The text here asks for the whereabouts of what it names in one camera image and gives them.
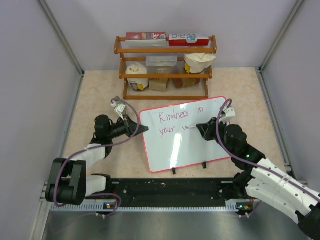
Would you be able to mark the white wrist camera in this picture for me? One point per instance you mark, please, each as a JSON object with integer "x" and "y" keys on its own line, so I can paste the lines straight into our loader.
{"x": 227, "y": 115}
{"x": 120, "y": 109}

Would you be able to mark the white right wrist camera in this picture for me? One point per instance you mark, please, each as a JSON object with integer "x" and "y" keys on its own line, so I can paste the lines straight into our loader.
{"x": 227, "y": 115}

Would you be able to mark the grey cable duct rail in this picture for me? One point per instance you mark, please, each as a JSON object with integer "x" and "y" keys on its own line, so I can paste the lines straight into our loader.
{"x": 108, "y": 207}

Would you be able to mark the cream cloth bag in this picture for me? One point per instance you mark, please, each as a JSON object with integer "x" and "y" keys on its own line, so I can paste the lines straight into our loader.
{"x": 196, "y": 63}

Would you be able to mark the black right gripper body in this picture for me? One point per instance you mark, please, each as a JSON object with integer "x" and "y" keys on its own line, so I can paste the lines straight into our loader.
{"x": 220, "y": 130}

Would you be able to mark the wooden two-tier shelf rack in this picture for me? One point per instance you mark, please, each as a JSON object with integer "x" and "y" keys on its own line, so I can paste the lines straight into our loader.
{"x": 133, "y": 55}

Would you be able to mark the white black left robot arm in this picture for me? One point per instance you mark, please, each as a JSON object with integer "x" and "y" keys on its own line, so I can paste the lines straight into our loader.
{"x": 68, "y": 181}

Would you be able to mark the red white zero box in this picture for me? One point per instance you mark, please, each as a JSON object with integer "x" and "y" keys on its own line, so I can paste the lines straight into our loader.
{"x": 188, "y": 40}

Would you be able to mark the clear plastic box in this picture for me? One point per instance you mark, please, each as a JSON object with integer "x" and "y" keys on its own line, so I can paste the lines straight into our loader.
{"x": 161, "y": 61}

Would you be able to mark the pink framed whiteboard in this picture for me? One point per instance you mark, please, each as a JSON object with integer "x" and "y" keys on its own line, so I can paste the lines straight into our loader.
{"x": 170, "y": 144}

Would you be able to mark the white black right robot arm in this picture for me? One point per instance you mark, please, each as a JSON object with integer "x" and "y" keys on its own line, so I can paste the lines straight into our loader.
{"x": 263, "y": 180}

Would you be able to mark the tan sponge block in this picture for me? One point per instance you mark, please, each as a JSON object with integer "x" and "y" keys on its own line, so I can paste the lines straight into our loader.
{"x": 158, "y": 84}

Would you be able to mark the red white carton box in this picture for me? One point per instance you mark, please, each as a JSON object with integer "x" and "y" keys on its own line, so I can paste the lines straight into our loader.
{"x": 146, "y": 39}

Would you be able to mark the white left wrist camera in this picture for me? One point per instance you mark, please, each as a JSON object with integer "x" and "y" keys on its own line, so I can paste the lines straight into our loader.
{"x": 120, "y": 109}

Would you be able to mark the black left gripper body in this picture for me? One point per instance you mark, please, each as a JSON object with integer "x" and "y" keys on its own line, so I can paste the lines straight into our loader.
{"x": 126, "y": 127}

